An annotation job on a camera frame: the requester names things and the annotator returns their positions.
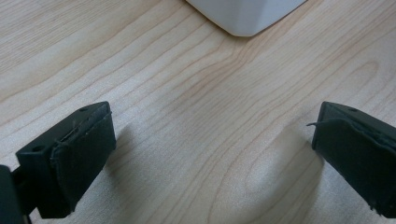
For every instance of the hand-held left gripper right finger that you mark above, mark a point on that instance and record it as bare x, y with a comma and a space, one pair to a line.
358, 149

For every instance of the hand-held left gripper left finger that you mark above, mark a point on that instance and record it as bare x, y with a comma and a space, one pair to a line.
77, 155

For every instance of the white box corner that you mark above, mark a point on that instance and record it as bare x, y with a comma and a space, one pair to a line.
246, 15

